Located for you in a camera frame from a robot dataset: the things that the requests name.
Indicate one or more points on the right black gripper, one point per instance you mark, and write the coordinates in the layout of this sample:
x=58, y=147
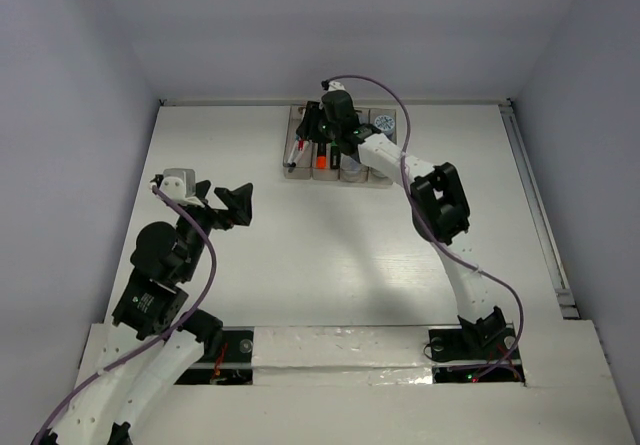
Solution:
x=307, y=128

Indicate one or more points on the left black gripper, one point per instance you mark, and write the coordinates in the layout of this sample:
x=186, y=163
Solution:
x=239, y=207

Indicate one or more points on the orange cap black highlighter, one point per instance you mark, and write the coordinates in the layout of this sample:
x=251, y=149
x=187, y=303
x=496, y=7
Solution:
x=321, y=159

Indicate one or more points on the blue label putty jar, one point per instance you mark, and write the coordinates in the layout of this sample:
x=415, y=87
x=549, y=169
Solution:
x=385, y=123

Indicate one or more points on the black cap white marker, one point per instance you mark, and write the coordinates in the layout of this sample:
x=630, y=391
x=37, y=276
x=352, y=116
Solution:
x=295, y=156

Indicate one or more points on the green cap black highlighter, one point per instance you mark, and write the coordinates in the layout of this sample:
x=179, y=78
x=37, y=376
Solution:
x=334, y=158

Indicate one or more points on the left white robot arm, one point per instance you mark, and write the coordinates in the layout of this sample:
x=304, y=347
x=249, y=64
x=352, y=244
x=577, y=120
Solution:
x=154, y=336

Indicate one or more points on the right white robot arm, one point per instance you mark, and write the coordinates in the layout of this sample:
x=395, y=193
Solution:
x=439, y=207

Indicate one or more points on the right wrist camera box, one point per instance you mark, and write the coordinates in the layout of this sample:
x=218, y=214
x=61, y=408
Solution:
x=332, y=86

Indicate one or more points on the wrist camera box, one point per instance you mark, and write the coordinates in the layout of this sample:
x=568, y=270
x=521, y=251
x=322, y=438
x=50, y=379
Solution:
x=332, y=86
x=178, y=184

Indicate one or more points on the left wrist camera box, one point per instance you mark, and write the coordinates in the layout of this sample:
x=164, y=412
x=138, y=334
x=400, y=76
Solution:
x=178, y=184

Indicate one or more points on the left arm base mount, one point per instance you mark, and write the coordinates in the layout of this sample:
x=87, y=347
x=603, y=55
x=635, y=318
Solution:
x=229, y=365

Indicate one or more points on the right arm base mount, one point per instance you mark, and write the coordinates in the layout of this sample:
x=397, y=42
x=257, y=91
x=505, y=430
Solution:
x=449, y=345

